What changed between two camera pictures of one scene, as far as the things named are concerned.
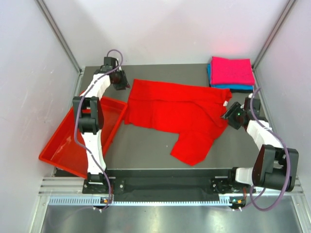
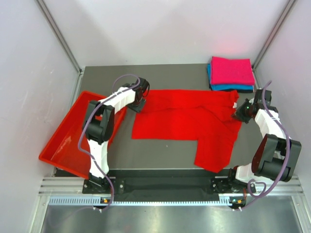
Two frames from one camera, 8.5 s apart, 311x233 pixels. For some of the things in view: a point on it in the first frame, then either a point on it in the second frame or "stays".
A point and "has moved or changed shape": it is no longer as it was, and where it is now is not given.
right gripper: x=236 y=106 → x=238 y=114
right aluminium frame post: x=283 y=19 stays
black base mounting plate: x=166 y=182 stays
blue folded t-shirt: x=231 y=87 stays
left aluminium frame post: x=64 y=42 stays
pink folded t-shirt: x=232 y=72 stays
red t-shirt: x=195 y=113 has moved or changed shape
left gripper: x=124 y=83 → x=139 y=108
